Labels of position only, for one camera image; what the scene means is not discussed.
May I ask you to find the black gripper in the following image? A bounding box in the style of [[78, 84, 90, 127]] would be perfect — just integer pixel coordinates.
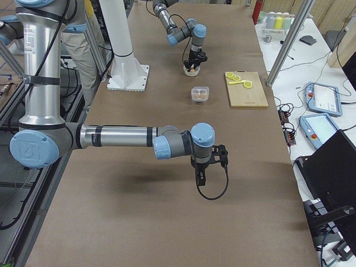
[[184, 48, 201, 70], [191, 155, 211, 186]]

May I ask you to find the clear plastic egg box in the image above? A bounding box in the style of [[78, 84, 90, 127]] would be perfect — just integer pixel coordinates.
[[191, 86, 210, 103]]

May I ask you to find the white bowl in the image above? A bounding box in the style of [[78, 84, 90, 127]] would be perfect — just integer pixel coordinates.
[[183, 66, 200, 77]]

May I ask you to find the yellow toy knife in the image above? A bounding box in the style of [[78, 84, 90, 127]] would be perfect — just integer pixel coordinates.
[[228, 80, 246, 85]]

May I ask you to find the wooden cutting board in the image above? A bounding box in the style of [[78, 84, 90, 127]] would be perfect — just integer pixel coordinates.
[[225, 71, 269, 108]]

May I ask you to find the lemon slice on knife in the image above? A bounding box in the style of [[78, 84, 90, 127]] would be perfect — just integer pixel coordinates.
[[243, 80, 253, 88]]

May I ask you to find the small metal cup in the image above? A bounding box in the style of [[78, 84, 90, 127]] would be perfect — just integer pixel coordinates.
[[263, 35, 272, 43]]

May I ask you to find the green bowl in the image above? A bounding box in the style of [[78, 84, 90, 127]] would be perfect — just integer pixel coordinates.
[[257, 11, 267, 23]]

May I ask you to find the grey cup on rack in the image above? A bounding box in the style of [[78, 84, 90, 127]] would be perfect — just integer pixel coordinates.
[[265, 14, 276, 29]]

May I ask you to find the yellow cup on rack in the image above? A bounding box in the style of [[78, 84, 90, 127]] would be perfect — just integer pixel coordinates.
[[274, 16, 283, 29]]

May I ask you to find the black power strip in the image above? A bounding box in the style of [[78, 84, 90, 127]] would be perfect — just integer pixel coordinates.
[[278, 109, 296, 146]]

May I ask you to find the light blue cup on rack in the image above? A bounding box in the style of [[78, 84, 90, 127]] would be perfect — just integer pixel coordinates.
[[282, 17, 292, 30]]

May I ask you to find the black square pad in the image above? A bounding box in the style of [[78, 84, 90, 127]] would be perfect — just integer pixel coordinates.
[[299, 35, 317, 46]]

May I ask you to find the person in beige clothes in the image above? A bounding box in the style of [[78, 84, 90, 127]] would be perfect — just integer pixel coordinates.
[[61, 0, 105, 112]]

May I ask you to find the lower blue teach pendant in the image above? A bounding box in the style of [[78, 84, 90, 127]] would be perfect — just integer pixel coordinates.
[[300, 113, 339, 149]]

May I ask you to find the blue teach pendant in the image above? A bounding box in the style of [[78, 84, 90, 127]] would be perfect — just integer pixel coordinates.
[[300, 113, 339, 149], [305, 82, 343, 117]]

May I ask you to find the black monitor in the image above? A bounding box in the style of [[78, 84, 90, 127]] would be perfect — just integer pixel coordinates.
[[295, 130, 355, 253]]

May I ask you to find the upper blue teach pendant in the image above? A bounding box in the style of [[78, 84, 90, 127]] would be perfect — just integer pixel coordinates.
[[305, 82, 343, 117]]

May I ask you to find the black camera cable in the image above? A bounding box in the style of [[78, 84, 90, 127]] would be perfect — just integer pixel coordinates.
[[194, 164, 230, 200], [182, 41, 192, 66]]

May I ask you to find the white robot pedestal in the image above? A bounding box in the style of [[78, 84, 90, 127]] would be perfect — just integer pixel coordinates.
[[99, 0, 150, 92]]

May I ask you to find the aluminium frame post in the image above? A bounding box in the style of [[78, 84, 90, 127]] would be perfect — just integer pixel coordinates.
[[266, 0, 315, 88]]

